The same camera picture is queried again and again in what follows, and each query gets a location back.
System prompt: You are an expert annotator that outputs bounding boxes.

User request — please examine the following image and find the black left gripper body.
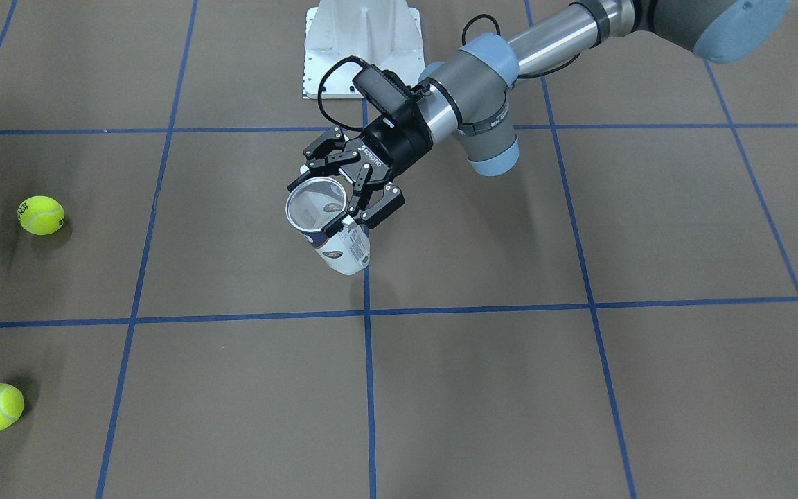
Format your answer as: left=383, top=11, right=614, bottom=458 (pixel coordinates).
left=343, top=104, right=434, bottom=186

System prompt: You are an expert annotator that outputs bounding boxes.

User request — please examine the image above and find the clear plastic ball tube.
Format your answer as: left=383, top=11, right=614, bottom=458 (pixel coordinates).
left=285, top=177, right=371, bottom=276

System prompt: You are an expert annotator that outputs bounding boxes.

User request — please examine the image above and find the yellow tennis ball plain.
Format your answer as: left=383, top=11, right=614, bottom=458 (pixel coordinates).
left=17, top=195, right=66, bottom=236

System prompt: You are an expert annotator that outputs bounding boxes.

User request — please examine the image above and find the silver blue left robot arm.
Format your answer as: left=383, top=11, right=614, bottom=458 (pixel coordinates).
left=285, top=1, right=790, bottom=244

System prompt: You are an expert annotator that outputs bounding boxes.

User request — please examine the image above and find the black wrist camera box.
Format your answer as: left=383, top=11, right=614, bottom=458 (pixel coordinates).
left=352, top=65, right=414, bottom=116

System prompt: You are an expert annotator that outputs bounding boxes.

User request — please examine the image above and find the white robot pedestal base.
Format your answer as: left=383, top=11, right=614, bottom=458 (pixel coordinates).
left=301, top=1, right=425, bottom=99

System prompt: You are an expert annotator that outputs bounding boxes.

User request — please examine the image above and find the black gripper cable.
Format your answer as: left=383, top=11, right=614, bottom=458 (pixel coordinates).
left=318, top=14, right=580, bottom=134

